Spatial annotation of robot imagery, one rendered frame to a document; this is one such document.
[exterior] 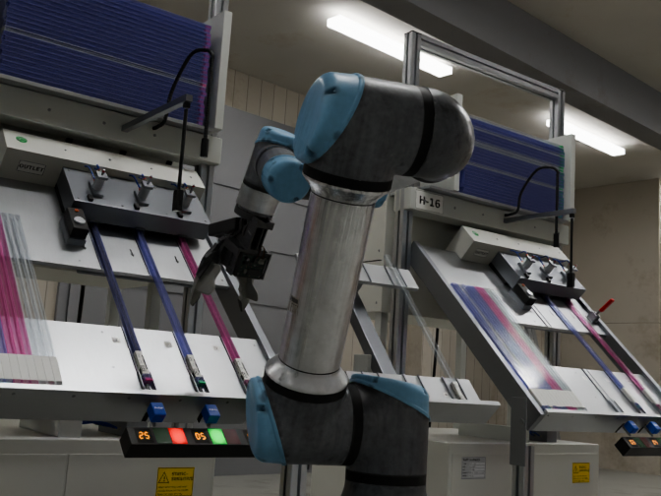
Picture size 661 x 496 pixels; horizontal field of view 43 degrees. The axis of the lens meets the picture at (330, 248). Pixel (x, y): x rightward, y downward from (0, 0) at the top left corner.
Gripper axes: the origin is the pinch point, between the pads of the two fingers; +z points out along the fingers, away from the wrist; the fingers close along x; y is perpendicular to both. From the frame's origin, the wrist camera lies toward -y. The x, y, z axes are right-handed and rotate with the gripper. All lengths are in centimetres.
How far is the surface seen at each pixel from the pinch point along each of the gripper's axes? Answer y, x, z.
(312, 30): -403, 246, -51
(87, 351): -3.3, -20.7, 14.0
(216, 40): -76, 20, -42
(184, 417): 7.7, -3.2, 20.6
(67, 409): 8.0, -26.0, 19.5
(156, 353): -4.2, -6.5, 13.7
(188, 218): -42.5, 10.9, -2.8
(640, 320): -388, 760, 121
